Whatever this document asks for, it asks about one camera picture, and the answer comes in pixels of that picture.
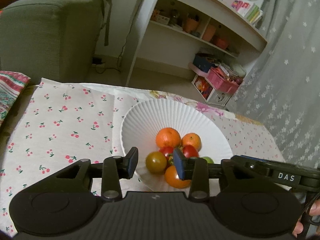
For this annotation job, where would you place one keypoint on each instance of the white ribbed plate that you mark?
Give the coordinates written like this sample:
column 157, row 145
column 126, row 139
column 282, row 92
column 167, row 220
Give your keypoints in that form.
column 150, row 120

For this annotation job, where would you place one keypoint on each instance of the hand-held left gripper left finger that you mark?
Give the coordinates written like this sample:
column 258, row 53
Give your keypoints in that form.
column 132, row 163

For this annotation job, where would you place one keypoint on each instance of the pink tray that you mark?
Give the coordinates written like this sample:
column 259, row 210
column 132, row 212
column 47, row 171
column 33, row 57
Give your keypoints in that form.
column 197, row 70

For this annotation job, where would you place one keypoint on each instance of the brown tomato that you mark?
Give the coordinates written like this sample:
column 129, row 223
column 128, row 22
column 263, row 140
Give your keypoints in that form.
column 156, row 162

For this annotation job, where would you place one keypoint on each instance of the orange tomato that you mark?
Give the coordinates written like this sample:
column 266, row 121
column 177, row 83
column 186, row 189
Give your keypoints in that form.
column 172, row 178

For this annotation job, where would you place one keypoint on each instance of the pink printed box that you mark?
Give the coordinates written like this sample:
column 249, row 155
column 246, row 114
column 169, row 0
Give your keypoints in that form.
column 240, row 5

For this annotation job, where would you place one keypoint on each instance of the row of pastel books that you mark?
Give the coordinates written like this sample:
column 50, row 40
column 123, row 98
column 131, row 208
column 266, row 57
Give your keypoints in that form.
column 255, row 13

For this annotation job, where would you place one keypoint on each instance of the pale fluffy bundle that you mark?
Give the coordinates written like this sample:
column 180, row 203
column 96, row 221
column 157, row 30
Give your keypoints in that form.
column 237, row 69

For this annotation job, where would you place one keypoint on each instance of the grey sofa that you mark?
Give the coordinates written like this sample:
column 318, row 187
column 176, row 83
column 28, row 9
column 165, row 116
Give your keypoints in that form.
column 45, row 35

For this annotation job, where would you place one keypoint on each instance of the white box with picture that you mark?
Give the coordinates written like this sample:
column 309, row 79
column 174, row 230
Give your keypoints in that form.
column 208, row 91

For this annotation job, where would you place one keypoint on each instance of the person's right hand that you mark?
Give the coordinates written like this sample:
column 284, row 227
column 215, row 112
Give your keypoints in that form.
column 315, row 207

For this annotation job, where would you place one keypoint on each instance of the dark orange low container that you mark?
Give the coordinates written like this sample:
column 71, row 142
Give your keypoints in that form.
column 221, row 42

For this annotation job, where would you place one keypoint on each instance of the orange tangerine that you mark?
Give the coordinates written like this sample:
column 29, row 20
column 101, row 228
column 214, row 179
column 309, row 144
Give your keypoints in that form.
column 191, row 141
column 168, row 137

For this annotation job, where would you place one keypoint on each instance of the red tomato with stem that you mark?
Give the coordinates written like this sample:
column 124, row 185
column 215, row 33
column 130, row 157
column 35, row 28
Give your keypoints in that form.
column 165, row 152

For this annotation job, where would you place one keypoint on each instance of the grey star print curtain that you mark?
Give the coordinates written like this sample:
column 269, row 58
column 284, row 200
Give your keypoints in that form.
column 287, row 67

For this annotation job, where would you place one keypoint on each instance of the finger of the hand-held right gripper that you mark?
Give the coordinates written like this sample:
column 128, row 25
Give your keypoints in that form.
column 250, row 163

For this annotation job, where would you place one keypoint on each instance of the cherry print tablecloth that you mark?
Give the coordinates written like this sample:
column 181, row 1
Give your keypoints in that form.
column 62, row 135

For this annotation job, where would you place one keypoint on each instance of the orange pot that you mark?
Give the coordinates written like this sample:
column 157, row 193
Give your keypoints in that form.
column 209, row 33

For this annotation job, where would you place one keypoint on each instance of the orange cup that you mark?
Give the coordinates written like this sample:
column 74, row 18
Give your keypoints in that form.
column 191, row 24

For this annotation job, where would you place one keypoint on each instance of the pink striped pillow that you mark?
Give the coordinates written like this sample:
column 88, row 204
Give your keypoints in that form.
column 11, row 90

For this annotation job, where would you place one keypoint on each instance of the pink plastic basket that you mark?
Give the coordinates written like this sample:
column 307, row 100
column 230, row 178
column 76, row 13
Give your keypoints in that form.
column 221, row 81

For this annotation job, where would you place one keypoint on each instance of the white shelf unit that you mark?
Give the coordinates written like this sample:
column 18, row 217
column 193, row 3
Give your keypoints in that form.
column 160, row 45

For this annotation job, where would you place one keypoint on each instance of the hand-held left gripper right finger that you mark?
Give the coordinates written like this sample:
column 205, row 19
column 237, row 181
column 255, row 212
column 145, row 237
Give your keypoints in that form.
column 178, row 165

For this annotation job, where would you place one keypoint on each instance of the small patterned box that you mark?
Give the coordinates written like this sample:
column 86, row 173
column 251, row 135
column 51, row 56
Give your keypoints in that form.
column 160, row 17

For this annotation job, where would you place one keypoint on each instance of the dark blue basket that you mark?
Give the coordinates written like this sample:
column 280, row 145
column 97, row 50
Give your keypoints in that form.
column 203, row 62

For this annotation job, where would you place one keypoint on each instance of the green tomato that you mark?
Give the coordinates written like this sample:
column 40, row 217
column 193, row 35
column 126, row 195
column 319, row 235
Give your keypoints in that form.
column 209, row 159

